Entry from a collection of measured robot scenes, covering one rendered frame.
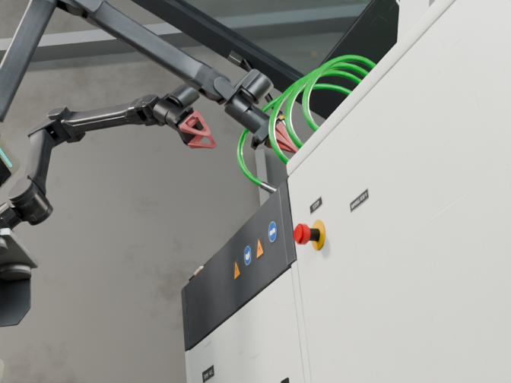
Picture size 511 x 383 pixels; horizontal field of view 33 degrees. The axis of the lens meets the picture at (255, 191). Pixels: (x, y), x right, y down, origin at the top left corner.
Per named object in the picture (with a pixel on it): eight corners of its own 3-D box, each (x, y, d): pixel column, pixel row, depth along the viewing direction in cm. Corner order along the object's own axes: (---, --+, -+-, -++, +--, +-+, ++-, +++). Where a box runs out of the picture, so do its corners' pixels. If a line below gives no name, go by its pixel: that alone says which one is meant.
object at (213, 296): (188, 348, 209) (185, 285, 215) (206, 348, 210) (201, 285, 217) (287, 267, 156) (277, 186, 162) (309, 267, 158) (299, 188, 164)
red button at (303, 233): (293, 254, 144) (289, 225, 146) (314, 254, 146) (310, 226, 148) (305, 243, 140) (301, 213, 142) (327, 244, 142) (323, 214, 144)
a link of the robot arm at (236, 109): (221, 112, 212) (220, 103, 207) (239, 93, 214) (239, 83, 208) (242, 129, 211) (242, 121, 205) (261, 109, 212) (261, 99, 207)
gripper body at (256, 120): (285, 112, 206) (261, 93, 208) (258, 140, 203) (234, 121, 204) (282, 124, 212) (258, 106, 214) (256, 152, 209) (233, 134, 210)
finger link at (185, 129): (223, 137, 226) (199, 122, 231) (216, 120, 220) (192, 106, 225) (206, 155, 224) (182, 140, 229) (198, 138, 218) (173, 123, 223)
